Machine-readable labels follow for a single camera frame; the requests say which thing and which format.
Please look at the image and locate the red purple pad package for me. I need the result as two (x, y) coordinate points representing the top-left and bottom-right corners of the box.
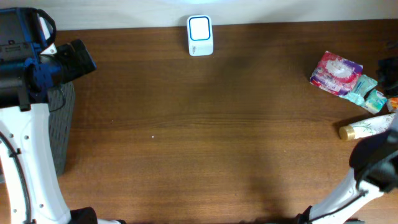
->
(310, 51), (363, 96)

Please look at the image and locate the teal wet wipes pack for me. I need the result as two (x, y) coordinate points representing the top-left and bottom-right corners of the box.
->
(340, 75), (377, 106)

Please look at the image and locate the green tissue pack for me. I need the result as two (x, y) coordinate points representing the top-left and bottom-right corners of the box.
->
(363, 89), (387, 114)

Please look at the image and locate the white Pantene tube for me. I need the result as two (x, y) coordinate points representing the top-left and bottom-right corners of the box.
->
(338, 113), (396, 141)

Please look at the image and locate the orange tissue pack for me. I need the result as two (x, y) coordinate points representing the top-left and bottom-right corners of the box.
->
(386, 97), (398, 113)

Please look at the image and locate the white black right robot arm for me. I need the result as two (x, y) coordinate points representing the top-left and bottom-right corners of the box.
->
(294, 52), (397, 223)

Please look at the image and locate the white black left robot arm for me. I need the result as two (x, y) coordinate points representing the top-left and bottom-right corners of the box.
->
(1, 7), (100, 223)

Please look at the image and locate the white barcode scanner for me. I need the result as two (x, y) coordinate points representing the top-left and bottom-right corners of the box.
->
(187, 15), (214, 57)

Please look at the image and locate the dark grey plastic basket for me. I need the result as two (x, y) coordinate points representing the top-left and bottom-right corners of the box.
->
(48, 82), (75, 176)

